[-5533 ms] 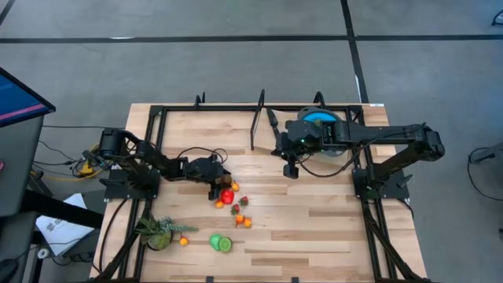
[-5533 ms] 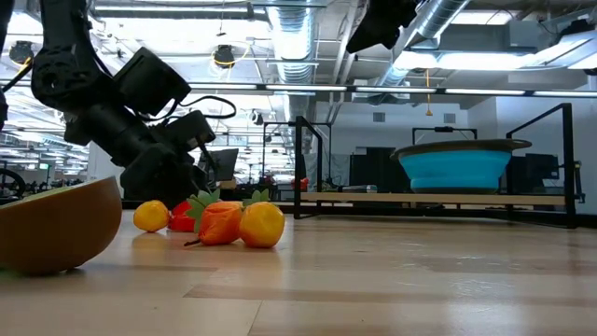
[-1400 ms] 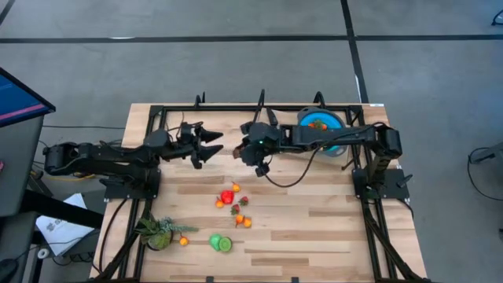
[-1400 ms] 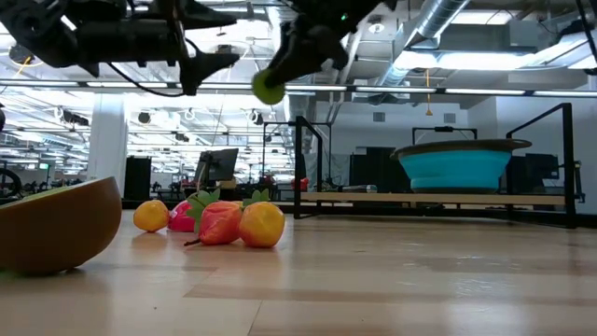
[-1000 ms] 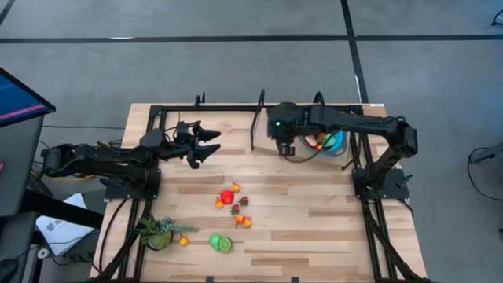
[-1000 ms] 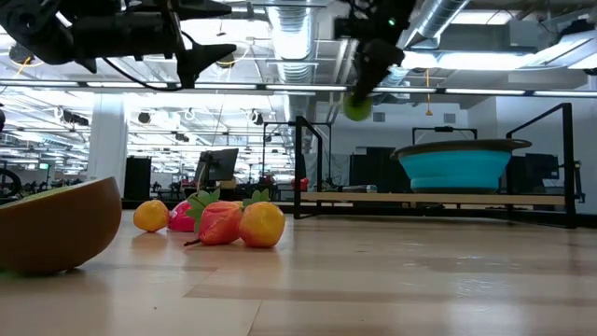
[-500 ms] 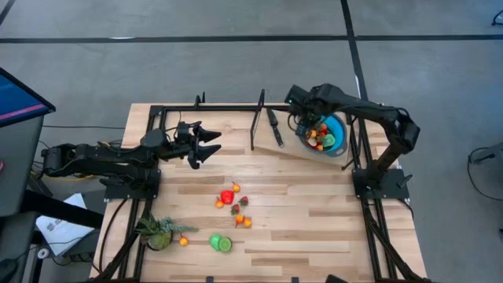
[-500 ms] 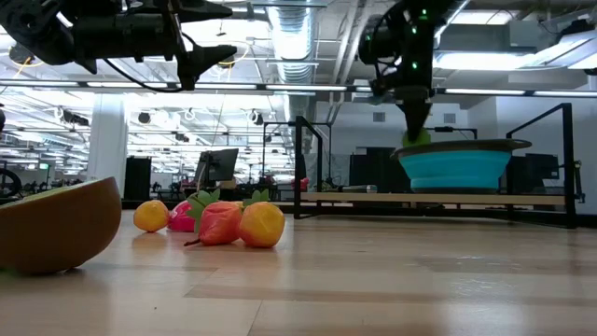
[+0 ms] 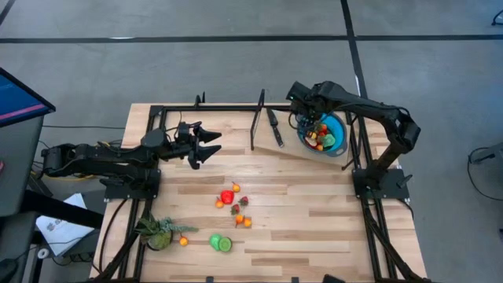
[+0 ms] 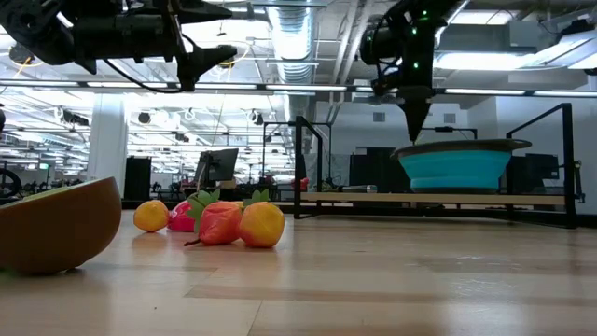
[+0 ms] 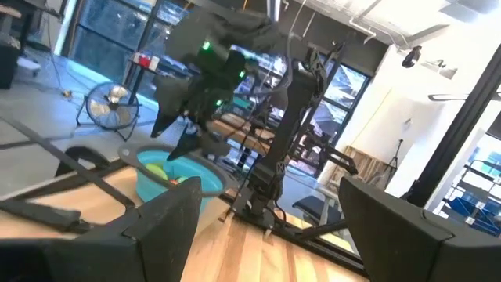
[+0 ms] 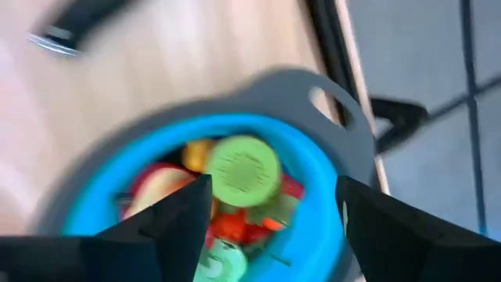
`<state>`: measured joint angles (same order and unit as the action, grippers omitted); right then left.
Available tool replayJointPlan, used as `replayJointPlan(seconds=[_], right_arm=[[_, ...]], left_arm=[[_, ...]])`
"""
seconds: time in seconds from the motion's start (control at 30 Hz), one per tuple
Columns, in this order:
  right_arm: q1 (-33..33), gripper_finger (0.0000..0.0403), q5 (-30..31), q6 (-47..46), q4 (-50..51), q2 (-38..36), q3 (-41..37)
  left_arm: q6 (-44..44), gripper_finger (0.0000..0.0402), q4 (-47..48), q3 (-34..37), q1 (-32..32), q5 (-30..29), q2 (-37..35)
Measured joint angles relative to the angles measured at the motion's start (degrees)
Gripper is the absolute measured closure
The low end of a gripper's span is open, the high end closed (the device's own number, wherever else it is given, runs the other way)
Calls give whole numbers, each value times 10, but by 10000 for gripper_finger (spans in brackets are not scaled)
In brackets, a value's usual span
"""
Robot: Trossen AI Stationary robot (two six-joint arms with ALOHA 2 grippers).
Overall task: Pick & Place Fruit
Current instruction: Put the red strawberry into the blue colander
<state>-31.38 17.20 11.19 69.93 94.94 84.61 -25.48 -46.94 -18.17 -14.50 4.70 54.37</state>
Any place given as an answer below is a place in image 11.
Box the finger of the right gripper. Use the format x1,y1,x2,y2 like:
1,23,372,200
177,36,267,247
150,74,193,139
167,125,232,162

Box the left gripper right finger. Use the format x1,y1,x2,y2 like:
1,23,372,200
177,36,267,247
338,175,501,282

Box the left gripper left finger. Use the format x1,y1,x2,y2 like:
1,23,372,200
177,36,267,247
0,176,203,282

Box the blue collapsible bowl grey rim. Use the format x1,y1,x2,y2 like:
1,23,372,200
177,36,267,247
118,143,236,215

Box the pale green avocado half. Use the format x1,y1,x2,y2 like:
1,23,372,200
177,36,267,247
144,163,170,181

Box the blue storage cart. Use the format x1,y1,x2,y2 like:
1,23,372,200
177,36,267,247
440,156,501,238

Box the black kitchen knife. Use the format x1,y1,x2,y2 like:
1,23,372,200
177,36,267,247
0,198,93,233

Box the black tripod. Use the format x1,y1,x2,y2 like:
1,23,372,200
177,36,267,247
383,138,405,183

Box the wooden pallet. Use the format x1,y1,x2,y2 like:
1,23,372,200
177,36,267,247
330,145,392,190

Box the black padded bench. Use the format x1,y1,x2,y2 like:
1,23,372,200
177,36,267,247
291,194,348,226

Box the small wire fan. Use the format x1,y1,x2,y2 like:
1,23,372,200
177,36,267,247
75,81,141,143

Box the black curved frame bracket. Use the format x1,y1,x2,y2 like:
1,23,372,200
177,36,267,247
54,146,111,177

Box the black wall-mounted camera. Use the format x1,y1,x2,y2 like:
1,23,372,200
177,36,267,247
401,45,424,70

